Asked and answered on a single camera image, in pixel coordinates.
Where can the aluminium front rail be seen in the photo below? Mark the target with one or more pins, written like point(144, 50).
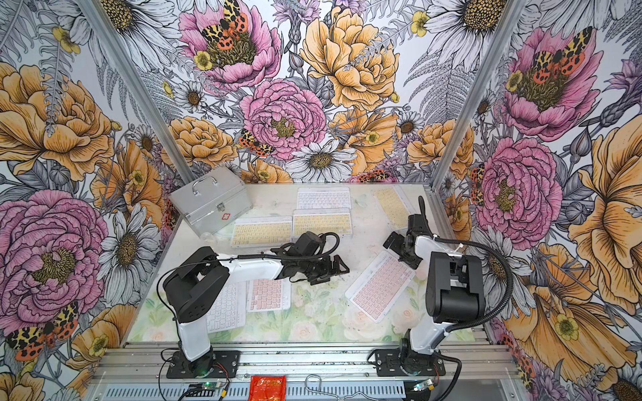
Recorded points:
point(141, 363)

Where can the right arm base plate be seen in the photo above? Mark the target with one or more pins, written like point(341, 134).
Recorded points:
point(393, 363)

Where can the right aluminium frame post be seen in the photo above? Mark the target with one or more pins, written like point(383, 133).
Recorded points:
point(502, 37)

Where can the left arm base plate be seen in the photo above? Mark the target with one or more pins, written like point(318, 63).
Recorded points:
point(212, 365)

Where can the white keyboard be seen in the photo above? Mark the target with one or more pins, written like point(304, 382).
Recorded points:
point(229, 310)
point(323, 198)

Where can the white keyboard far centre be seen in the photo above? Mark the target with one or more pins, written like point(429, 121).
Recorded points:
point(323, 198)

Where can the yellow keyboard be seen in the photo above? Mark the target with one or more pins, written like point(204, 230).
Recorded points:
point(261, 231)
point(395, 204)
point(321, 221)

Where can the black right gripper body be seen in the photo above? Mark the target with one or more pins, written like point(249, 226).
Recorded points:
point(406, 255)

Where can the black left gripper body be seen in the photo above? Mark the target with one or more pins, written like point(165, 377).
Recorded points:
point(315, 268)

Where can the red packet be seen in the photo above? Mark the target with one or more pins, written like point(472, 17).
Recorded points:
point(268, 388)

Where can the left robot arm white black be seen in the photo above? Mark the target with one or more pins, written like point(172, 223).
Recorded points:
point(192, 289)

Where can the pink keyboard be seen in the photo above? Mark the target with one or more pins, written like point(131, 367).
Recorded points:
point(269, 295)

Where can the pink keyboard edge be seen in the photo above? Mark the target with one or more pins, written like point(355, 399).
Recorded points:
point(378, 288)

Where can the left aluminium frame post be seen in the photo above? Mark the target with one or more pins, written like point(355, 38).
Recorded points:
point(119, 55)

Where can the aluminium frame post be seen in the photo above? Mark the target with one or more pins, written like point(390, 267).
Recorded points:
point(502, 37)
point(119, 55)

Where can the silver metal case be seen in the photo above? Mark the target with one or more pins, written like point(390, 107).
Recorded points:
point(212, 201)

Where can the white keyboard near left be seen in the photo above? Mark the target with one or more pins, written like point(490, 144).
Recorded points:
point(229, 310)

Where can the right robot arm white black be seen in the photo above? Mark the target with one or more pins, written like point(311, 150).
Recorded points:
point(454, 294)

